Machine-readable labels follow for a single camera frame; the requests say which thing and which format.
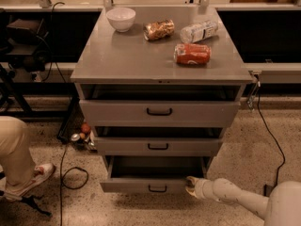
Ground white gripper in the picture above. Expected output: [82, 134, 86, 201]
[185, 176, 214, 200]

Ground grey bottom drawer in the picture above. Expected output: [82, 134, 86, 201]
[101, 155, 213, 193]

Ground grey drawer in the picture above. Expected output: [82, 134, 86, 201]
[80, 100, 240, 128]
[101, 155, 213, 193]
[94, 137, 222, 156]

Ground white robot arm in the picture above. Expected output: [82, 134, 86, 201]
[185, 176, 301, 226]

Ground grey middle drawer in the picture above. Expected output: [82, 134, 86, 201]
[94, 137, 222, 156]

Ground grey metal drawer cabinet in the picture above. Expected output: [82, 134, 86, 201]
[70, 5, 254, 162]

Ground grey top drawer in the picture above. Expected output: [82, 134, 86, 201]
[80, 100, 240, 128]

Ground black power adapter brick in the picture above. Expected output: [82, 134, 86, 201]
[263, 185, 274, 197]

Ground pile of toy food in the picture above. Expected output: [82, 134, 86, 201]
[71, 122, 97, 152]

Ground red soda can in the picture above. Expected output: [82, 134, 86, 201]
[174, 43, 211, 65]

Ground clear plastic water bottle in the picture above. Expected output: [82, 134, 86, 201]
[180, 20, 218, 43]

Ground gold crumpled snack can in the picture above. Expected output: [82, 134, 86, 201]
[143, 20, 175, 40]

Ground black tripod leg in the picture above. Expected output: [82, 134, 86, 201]
[0, 190, 52, 217]

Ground person leg beige trousers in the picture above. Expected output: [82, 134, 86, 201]
[0, 116, 36, 189]

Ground white red sneaker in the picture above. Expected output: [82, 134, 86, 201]
[4, 163, 55, 202]

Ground white ceramic bowl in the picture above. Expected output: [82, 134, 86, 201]
[106, 8, 136, 32]

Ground black power cable right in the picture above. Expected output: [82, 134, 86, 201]
[256, 88, 287, 186]

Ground metal clamp bracket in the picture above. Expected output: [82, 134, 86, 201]
[246, 71, 261, 110]

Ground black floor cable loop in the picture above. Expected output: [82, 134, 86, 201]
[58, 143, 89, 226]

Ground black camera equipment stand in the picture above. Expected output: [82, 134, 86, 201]
[0, 8, 52, 118]

